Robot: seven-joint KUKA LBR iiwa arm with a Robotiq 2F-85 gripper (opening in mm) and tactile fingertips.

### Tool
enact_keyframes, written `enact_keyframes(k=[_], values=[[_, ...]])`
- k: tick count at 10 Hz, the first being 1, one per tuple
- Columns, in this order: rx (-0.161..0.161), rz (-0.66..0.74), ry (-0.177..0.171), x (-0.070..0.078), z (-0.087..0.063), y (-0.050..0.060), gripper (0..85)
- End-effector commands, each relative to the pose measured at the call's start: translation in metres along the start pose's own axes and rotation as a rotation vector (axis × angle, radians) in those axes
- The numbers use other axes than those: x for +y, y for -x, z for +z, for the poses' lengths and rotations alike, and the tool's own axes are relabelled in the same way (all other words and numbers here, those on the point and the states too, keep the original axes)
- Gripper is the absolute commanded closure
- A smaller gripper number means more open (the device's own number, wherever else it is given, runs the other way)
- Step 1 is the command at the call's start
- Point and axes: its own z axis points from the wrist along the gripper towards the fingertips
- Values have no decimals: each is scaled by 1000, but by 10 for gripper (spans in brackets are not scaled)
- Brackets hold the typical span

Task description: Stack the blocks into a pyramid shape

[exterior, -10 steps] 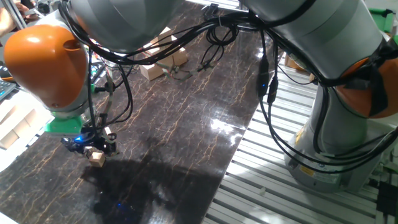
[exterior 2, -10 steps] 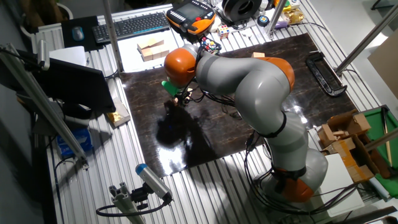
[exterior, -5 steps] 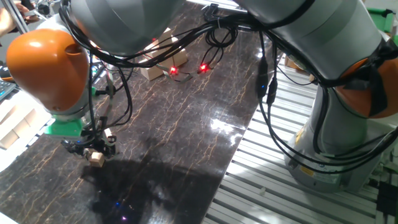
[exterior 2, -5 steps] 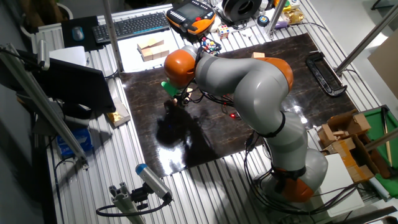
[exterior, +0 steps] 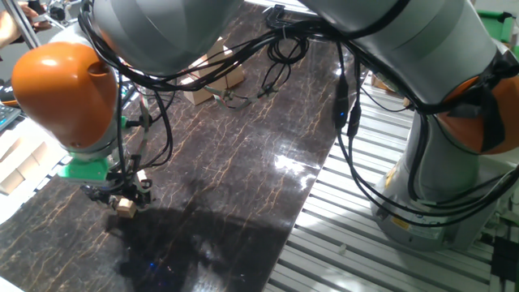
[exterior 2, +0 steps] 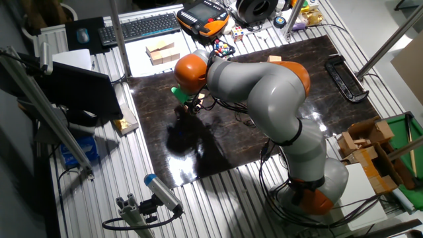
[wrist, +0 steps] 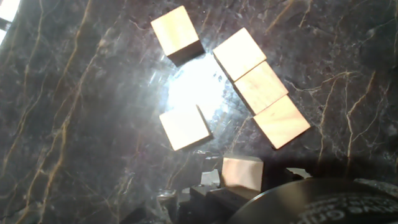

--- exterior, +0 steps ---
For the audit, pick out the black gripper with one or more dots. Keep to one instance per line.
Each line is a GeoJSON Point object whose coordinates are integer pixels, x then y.
{"type": "Point", "coordinates": [117, 184]}

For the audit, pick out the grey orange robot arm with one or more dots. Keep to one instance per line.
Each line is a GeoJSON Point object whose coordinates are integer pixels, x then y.
{"type": "Point", "coordinates": [425, 48]}

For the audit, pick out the stacked large wooden blocks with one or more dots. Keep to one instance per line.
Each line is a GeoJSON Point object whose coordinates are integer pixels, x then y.
{"type": "Point", "coordinates": [202, 95]}

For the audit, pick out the person's bare hand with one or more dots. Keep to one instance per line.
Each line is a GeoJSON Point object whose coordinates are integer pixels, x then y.
{"type": "Point", "coordinates": [30, 14]}

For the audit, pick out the large wooden block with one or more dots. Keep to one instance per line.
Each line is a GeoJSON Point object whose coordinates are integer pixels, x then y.
{"type": "Point", "coordinates": [28, 166]}
{"type": "Point", "coordinates": [10, 148]}
{"type": "Point", "coordinates": [11, 181]}
{"type": "Point", "coordinates": [40, 152]}

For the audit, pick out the dark marble pattern mat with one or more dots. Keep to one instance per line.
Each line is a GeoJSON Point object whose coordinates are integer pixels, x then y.
{"type": "Point", "coordinates": [243, 162]}

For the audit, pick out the black computer keyboard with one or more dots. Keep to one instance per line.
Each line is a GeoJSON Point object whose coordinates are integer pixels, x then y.
{"type": "Point", "coordinates": [6, 115]}

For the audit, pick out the orange black teach pendant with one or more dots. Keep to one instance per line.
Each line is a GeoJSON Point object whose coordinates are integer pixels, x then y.
{"type": "Point", "coordinates": [5, 95]}

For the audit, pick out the silver metal pole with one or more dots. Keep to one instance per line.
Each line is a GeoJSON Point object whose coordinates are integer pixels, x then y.
{"type": "Point", "coordinates": [20, 22]}

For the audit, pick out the open cardboard box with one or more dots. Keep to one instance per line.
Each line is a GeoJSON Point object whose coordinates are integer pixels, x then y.
{"type": "Point", "coordinates": [379, 83]}

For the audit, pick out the green mini billiard table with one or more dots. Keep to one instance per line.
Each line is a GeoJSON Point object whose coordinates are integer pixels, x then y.
{"type": "Point", "coordinates": [492, 28]}

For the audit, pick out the green gripper mount plate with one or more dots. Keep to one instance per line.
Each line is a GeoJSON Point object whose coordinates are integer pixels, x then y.
{"type": "Point", "coordinates": [83, 170]}

